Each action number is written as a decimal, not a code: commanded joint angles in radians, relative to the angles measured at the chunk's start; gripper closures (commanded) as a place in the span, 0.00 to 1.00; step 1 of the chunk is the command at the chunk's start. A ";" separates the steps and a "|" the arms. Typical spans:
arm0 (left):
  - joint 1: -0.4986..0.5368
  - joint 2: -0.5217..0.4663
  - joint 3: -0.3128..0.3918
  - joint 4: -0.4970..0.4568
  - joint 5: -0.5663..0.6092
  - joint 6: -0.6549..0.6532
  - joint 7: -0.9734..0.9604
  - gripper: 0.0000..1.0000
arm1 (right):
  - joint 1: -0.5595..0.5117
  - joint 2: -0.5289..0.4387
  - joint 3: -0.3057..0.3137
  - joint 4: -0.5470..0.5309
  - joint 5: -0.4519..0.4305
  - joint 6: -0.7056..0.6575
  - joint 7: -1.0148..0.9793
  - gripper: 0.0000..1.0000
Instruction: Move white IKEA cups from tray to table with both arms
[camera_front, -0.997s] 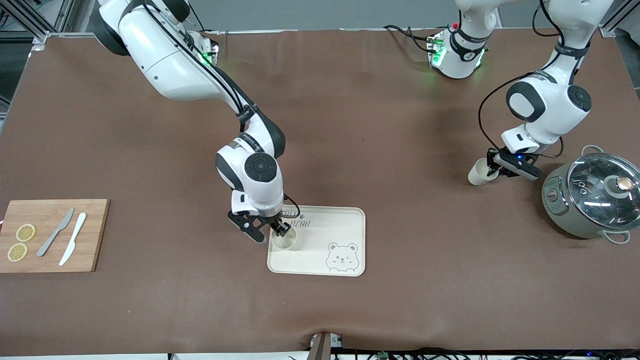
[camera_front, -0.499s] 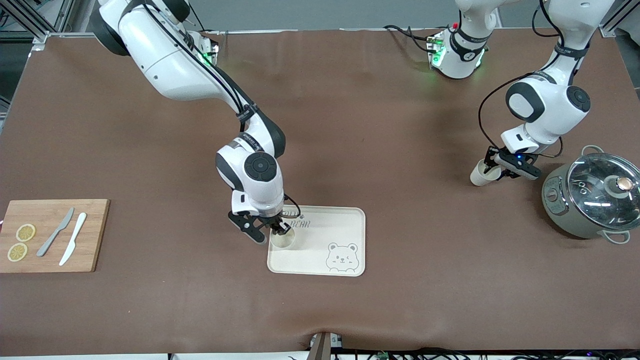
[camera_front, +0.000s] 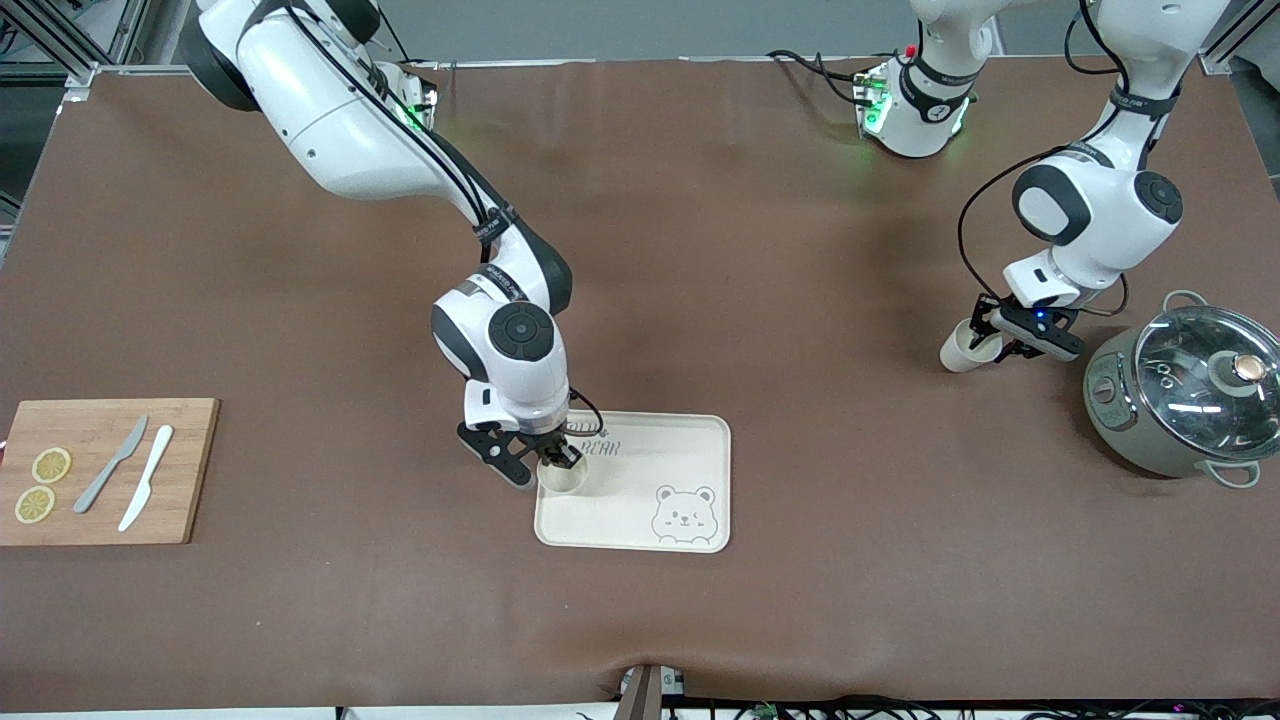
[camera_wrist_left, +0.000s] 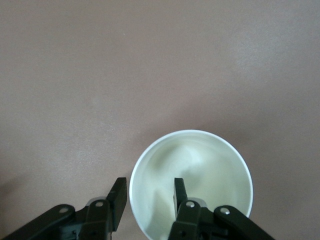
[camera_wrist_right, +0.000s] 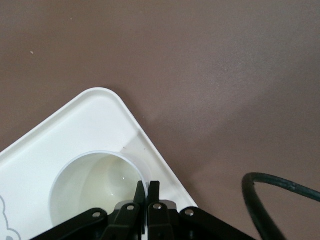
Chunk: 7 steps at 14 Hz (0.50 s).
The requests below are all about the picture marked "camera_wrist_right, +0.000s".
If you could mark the cream bear print tray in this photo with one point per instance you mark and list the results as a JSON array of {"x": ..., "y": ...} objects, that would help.
[{"x": 75, "y": 130}]

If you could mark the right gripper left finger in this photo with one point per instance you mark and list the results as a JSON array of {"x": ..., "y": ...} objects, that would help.
[{"x": 122, "y": 220}]

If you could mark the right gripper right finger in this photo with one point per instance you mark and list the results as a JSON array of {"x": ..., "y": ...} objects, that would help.
[{"x": 160, "y": 220}]

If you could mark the brown table cover mat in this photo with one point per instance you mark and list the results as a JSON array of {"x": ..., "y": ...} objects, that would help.
[{"x": 200, "y": 75}]

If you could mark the white plastic cup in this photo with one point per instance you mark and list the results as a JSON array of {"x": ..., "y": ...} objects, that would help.
[{"x": 87, "y": 187}]

